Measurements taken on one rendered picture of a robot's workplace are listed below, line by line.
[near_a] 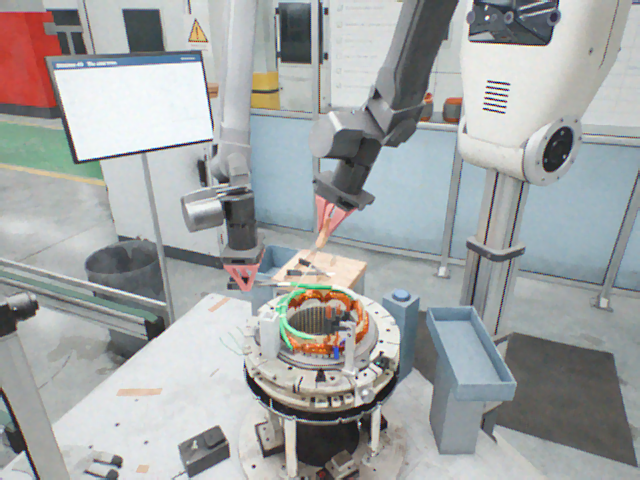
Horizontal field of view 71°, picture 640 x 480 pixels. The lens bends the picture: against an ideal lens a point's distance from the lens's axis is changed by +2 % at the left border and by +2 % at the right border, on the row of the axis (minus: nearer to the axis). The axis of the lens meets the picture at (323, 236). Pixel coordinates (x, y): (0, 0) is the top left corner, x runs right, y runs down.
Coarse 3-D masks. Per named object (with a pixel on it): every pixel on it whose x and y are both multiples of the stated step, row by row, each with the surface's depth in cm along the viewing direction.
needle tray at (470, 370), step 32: (448, 320) 107; (480, 320) 101; (448, 352) 97; (480, 352) 97; (448, 384) 95; (480, 384) 84; (512, 384) 84; (448, 416) 97; (480, 416) 98; (448, 448) 102
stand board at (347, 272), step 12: (300, 252) 130; (288, 264) 124; (312, 264) 124; (324, 264) 124; (336, 264) 124; (348, 264) 124; (360, 264) 124; (276, 276) 118; (312, 276) 118; (336, 276) 118; (348, 276) 118; (360, 276) 121; (288, 288) 115; (300, 288) 114; (348, 288) 114
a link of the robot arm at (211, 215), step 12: (228, 156) 77; (240, 156) 78; (228, 168) 77; (240, 168) 78; (240, 180) 78; (192, 192) 77; (204, 192) 78; (192, 204) 77; (204, 204) 77; (216, 204) 78; (192, 216) 76; (204, 216) 77; (216, 216) 78; (192, 228) 77; (204, 228) 78
